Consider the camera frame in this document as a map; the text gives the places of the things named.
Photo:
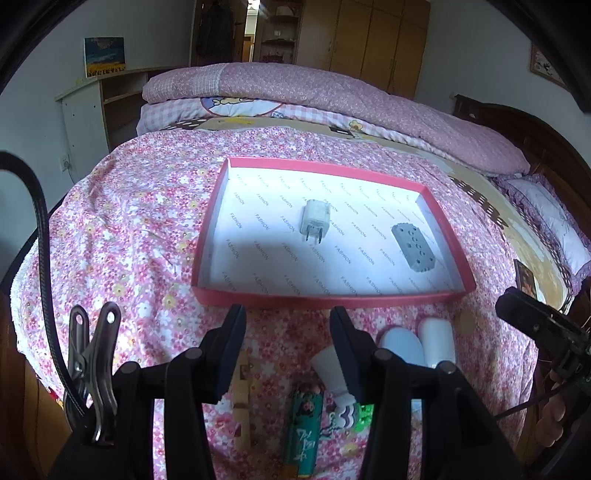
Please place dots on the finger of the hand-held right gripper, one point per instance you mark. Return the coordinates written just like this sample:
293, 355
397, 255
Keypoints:
531, 314

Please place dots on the wooden corner shelf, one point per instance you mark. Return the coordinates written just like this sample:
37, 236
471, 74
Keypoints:
277, 41

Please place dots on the wooden wardrobe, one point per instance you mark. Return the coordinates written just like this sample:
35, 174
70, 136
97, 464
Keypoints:
369, 41

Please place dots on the dark wooden headboard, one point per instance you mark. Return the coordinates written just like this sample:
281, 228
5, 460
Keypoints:
531, 129

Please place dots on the pink folded quilt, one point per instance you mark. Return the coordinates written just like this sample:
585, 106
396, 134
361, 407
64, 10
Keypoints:
323, 87

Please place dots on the metal spring clip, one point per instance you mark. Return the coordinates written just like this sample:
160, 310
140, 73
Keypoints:
99, 350

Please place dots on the grey socket block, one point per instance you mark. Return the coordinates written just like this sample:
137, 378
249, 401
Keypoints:
413, 247

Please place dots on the pink floral bed sheet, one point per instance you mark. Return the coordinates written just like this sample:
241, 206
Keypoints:
138, 207

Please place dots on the framed wall picture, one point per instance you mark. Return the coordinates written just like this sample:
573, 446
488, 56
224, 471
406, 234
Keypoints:
545, 67

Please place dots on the white shelf desk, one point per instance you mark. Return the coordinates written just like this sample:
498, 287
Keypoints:
81, 120

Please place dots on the white purple frilled pillow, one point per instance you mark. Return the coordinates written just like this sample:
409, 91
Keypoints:
549, 217

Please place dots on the white charger plug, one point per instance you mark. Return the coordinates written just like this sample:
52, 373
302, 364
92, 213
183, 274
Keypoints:
315, 217

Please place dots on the green printed lighter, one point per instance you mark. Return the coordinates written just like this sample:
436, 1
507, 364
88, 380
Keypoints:
302, 438

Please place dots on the blue yellow painting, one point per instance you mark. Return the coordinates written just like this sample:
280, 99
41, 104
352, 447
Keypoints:
105, 56

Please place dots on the small green object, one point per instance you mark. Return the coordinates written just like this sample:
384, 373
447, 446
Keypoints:
366, 415

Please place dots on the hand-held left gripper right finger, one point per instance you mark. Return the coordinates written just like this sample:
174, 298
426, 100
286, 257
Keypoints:
344, 350

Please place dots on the wooden clothes peg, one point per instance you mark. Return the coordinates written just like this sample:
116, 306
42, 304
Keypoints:
241, 415

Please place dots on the person's right hand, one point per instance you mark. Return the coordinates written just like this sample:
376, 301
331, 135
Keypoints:
554, 420

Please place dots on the red tray white inside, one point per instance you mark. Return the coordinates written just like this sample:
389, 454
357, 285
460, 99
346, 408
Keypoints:
258, 230

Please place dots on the small picture card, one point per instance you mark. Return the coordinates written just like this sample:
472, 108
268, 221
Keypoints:
525, 279

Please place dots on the dark hanging coat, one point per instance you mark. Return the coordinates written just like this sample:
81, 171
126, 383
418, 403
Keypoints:
214, 32

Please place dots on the brown wooden cabinet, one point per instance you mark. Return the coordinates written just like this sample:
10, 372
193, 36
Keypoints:
32, 415

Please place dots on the white plastic bottle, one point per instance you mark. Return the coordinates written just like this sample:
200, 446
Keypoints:
436, 339

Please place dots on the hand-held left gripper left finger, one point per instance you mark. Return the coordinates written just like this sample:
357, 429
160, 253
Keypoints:
233, 350

